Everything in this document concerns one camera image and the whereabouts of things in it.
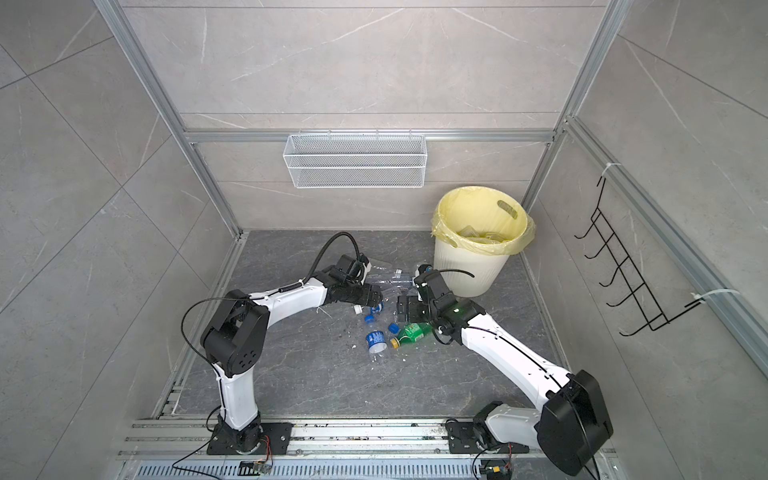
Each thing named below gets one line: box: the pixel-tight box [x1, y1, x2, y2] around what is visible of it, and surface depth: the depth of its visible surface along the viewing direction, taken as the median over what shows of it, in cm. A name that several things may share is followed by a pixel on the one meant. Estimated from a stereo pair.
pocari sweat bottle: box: [364, 301, 385, 324], surface depth 95 cm
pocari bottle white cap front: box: [366, 330, 388, 363], surface depth 87 cm
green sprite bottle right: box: [390, 322, 433, 349], surface depth 89 cm
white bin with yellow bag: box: [431, 186, 536, 298], surface depth 92 cm
